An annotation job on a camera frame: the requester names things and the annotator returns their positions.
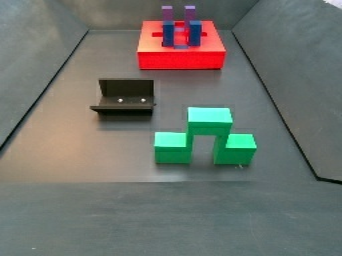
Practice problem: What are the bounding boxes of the green stepped arch block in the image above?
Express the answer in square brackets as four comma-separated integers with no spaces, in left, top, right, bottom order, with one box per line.
[154,107,257,165]

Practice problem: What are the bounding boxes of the purple U-shaped block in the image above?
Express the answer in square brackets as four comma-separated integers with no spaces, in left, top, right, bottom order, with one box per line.
[162,5,197,31]

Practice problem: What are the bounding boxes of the red square board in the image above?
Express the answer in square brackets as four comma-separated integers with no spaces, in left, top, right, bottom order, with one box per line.
[137,21,226,70]

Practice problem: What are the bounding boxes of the blue U-shaped block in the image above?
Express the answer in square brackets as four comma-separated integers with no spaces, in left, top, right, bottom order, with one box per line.
[162,20,202,49]

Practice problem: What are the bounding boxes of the black angle bracket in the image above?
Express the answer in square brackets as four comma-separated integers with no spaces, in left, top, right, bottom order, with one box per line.
[90,78,155,113]

